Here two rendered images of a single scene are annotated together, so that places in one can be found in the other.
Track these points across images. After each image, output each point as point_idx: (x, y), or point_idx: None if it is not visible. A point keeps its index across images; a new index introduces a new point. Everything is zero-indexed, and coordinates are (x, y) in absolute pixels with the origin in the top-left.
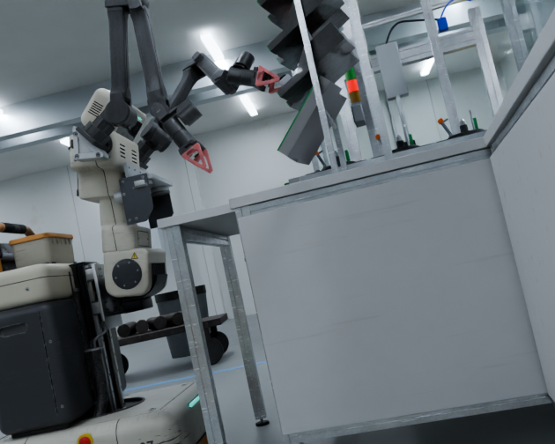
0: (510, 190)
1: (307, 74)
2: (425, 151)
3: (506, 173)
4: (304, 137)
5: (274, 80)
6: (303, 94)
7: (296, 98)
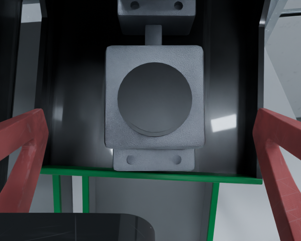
0: (297, 42)
1: (229, 3)
2: (264, 47)
3: None
4: (166, 187)
5: (275, 155)
6: (62, 98)
7: (91, 136)
